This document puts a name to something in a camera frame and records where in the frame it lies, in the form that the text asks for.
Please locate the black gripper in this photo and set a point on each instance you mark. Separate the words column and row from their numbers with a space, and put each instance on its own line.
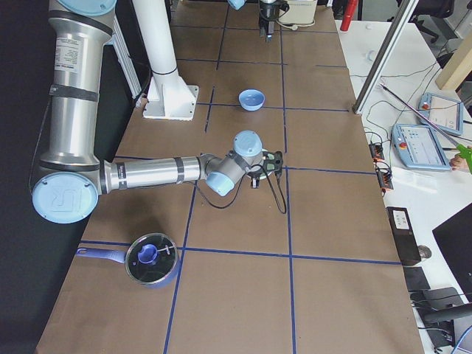
column 255, row 181
column 267, row 14

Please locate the blue bowl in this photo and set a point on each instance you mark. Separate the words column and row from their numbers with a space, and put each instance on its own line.
column 251, row 99

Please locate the green bowl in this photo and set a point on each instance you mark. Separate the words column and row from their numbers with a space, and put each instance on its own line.
column 270, row 161

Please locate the person's hand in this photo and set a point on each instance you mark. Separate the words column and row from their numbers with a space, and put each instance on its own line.
column 458, row 163

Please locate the cream white appliance box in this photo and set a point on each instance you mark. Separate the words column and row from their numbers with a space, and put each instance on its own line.
column 299, row 14

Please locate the red cylinder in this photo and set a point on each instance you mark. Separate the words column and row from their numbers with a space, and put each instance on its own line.
column 349, row 11

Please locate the blue saucepan with glass lid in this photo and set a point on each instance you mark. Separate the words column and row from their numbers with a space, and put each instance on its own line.
column 152, row 260

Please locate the black box with white label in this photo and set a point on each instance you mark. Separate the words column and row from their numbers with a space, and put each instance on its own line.
column 403, row 235

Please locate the near teach pendant tablet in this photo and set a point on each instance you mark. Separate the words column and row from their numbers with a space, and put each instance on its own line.
column 418, row 147

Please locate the teach pendant tablet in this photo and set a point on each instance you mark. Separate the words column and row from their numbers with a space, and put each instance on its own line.
column 418, row 147
column 445, row 112

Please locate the wooden board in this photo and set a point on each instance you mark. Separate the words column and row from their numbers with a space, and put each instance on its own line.
column 457, row 68

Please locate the far teach pendant tablet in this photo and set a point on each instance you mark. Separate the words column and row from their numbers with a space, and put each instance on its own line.
column 445, row 112

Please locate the black monitor corner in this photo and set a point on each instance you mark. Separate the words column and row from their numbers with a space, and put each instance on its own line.
column 453, row 238

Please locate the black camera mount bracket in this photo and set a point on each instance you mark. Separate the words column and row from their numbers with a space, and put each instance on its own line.
column 278, row 172

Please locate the white pedestal column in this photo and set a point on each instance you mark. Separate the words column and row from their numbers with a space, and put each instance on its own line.
column 168, row 97

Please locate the black power strip with cables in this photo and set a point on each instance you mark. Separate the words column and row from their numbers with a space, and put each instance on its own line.
column 382, row 169

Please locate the aluminium profile post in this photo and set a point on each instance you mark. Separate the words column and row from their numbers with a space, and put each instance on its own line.
column 402, row 17

